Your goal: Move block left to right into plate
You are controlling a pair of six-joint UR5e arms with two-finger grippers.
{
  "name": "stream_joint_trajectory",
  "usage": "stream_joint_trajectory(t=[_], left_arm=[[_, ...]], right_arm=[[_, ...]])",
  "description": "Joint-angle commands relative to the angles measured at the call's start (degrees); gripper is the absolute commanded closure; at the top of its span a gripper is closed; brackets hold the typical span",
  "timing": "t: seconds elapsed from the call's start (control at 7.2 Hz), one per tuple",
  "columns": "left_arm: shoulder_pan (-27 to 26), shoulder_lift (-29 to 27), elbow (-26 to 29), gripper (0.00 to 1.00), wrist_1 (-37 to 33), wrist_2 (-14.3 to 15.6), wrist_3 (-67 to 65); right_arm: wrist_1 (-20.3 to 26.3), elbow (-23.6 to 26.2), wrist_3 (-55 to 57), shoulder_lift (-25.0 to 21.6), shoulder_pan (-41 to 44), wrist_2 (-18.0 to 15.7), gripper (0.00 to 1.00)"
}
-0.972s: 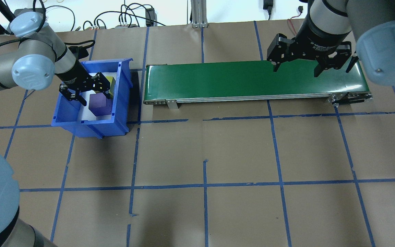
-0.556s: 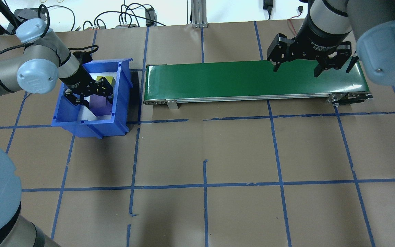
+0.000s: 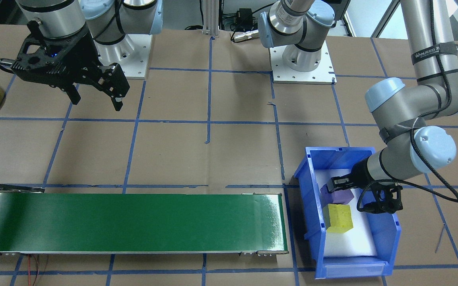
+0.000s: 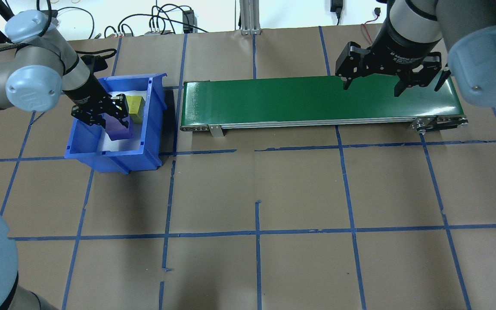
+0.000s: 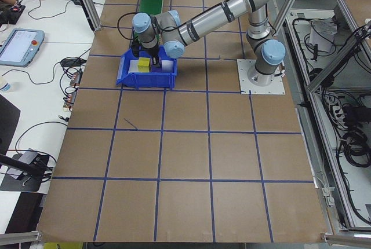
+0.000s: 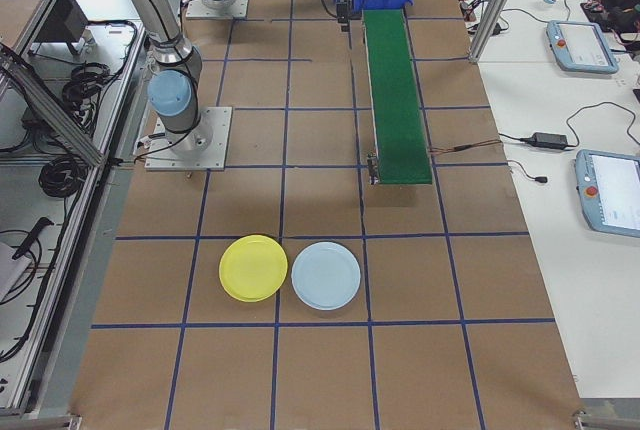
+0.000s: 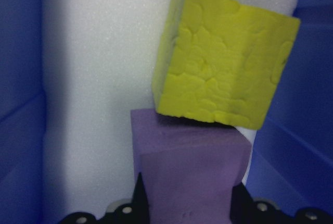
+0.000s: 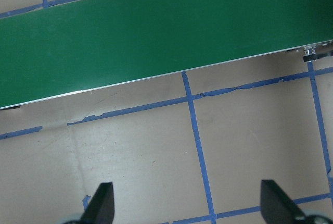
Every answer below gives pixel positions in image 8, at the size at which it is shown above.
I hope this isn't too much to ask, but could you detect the green conveyor belt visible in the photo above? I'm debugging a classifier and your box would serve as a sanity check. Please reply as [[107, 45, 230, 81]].
[[0, 0, 333, 110]]

